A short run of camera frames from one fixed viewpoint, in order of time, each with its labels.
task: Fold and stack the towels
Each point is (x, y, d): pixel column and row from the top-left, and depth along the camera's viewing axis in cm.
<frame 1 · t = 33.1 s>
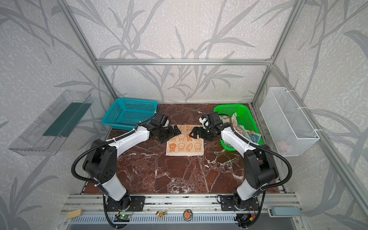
left hand: (178, 131, 89), fingers open
right hand: (196, 131, 88), fingers open
teal plastic basket: (127, 113, 117), on the table
green plastic basket: (244, 116, 110), point 4 cm above the table
orange rabbit towel: (183, 144, 97), on the table

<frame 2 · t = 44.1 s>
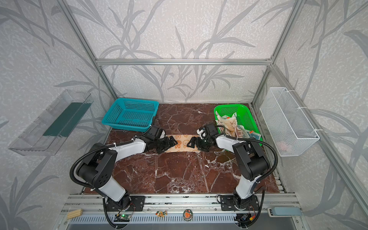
left hand: (175, 141, 92), fingers open
right hand: (193, 142, 92), fingers open
orange rabbit towel: (182, 141, 98), point 2 cm above the table
the other named things where they were.

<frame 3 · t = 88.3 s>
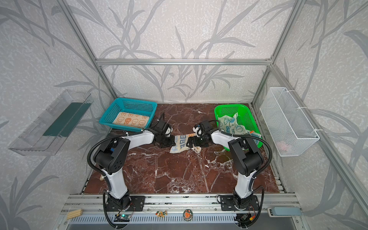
left hand: (177, 139, 96), fingers closed
right hand: (192, 140, 95), fingers open
orange rabbit towel: (132, 120, 110), on the table
rabbit lettered towel: (180, 144, 96), point 2 cm above the table
the other named things where they were.

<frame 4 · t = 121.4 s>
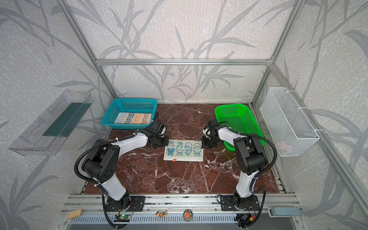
left hand: (169, 138, 95), fingers closed
right hand: (202, 142, 95), fingers closed
rabbit lettered towel: (132, 118, 110), point 2 cm above the table
teal patterned towel: (184, 150, 95), on the table
